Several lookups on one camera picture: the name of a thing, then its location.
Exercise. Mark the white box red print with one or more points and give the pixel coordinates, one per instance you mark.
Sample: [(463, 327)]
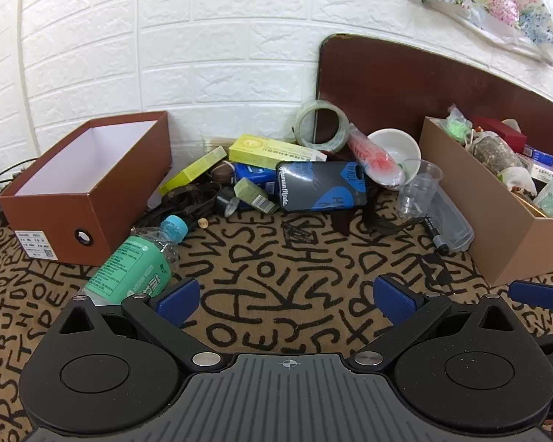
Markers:
[(546, 170)]

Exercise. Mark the small black container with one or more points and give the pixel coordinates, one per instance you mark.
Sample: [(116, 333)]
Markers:
[(223, 200)]

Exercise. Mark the brown round item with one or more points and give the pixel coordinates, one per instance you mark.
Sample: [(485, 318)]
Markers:
[(221, 172)]

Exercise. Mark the blue and white small box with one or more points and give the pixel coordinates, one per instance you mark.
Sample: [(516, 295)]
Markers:
[(539, 154)]

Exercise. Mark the blue and grey phone case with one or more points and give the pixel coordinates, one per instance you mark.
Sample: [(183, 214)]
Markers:
[(322, 188)]

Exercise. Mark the green label water bottle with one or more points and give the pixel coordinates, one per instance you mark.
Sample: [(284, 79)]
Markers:
[(129, 262)]

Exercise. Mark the clear tape roll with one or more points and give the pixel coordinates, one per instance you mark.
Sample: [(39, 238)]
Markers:
[(304, 119)]

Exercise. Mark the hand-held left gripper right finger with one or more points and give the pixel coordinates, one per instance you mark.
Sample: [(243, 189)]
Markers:
[(396, 303)]

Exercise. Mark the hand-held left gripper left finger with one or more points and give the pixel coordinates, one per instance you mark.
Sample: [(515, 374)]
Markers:
[(177, 303)]

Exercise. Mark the white bowl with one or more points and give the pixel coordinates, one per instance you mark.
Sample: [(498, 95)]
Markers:
[(396, 145)]

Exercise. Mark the clear plastic cups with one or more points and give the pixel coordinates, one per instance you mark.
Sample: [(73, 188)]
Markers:
[(451, 225)]

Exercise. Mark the small green box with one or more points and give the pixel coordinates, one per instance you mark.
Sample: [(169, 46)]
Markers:
[(249, 191)]

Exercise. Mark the dried herb bag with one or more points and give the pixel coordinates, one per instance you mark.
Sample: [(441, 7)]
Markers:
[(495, 154)]

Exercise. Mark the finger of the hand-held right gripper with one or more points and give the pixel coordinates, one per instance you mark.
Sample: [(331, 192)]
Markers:
[(530, 292)]

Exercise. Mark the brown shoe box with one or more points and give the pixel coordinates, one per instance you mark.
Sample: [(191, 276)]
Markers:
[(50, 221)]

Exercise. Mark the black marker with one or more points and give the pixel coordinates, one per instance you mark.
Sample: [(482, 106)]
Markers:
[(435, 235)]

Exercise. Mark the green bead bag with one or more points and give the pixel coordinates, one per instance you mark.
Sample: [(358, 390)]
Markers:
[(458, 124)]

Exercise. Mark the long yellow-green box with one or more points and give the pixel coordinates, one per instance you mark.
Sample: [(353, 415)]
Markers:
[(267, 149)]

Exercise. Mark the wooden sticks bundle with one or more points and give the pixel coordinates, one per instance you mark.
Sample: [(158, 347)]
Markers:
[(219, 142)]

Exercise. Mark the tan cardboard box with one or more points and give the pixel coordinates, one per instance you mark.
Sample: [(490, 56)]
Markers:
[(465, 193)]

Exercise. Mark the white snack bag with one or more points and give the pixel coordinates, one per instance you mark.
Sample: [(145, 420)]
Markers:
[(516, 179)]

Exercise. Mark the small yellow-green box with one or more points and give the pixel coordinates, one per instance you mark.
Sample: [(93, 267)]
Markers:
[(198, 165)]

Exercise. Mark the brown headboard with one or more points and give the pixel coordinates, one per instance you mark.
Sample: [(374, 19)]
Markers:
[(396, 87)]

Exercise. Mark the clear plastic cup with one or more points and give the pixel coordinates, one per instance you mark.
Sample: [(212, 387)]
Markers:
[(419, 188)]

